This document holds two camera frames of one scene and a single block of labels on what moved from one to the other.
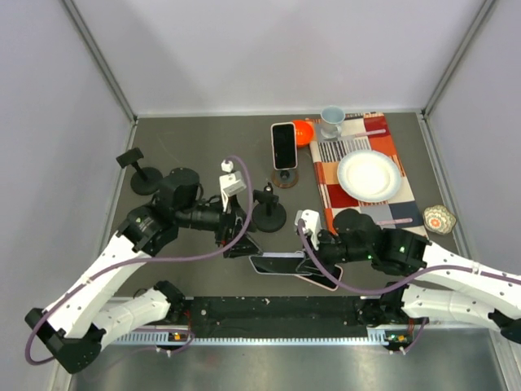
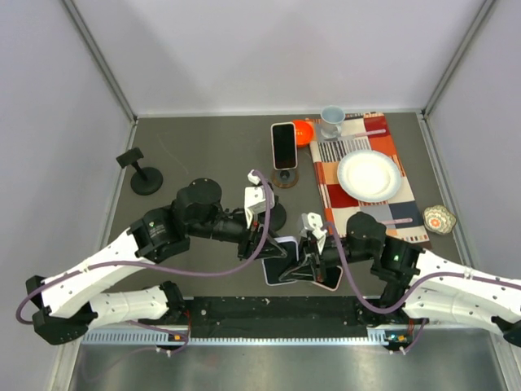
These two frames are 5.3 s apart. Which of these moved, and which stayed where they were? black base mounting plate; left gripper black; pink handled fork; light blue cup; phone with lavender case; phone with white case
Moved: left gripper black; phone with lavender case
Stayed: pink handled fork; phone with white case; light blue cup; black base mounting plate
